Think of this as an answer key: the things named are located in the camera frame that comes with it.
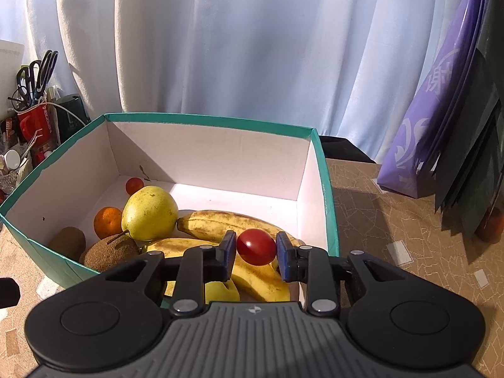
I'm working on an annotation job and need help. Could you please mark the red pen cup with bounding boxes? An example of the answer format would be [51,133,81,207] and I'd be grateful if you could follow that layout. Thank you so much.
[17,102,56,153]

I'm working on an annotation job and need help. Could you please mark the yellow banana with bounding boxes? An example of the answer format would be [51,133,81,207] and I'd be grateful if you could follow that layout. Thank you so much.
[143,238,299,302]
[176,210,282,242]

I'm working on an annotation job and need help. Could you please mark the orange fruit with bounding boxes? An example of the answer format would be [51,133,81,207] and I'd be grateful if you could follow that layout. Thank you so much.
[93,207,122,240]

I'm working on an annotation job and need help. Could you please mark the white curtain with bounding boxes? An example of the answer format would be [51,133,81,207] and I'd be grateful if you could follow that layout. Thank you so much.
[1,0,462,162]

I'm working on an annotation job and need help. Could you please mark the yellow pear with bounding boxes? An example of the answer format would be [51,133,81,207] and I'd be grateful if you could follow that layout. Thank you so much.
[121,185,179,244]

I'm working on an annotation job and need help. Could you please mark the dark green folders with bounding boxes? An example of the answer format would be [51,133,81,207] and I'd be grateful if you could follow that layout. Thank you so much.
[435,0,503,237]

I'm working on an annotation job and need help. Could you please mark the red cherry tomato with stem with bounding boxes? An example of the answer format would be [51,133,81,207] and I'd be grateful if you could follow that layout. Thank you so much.
[125,166,150,195]

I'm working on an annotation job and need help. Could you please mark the glass bowl with items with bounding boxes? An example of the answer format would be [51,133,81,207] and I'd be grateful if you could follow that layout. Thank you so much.
[0,148,32,195]

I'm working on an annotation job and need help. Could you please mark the teal cardboard box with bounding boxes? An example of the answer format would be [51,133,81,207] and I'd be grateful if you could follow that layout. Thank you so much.
[1,113,339,288]

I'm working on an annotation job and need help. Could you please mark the black scissors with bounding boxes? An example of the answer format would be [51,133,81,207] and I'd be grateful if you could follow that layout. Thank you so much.
[16,49,59,107]

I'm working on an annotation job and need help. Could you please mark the brown kiwi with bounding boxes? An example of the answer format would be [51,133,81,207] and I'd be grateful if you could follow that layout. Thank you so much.
[48,226,86,261]
[79,235,139,272]

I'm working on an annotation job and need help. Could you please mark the purple patterned bag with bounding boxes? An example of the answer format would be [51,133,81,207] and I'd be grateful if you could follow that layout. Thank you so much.
[377,0,487,198]

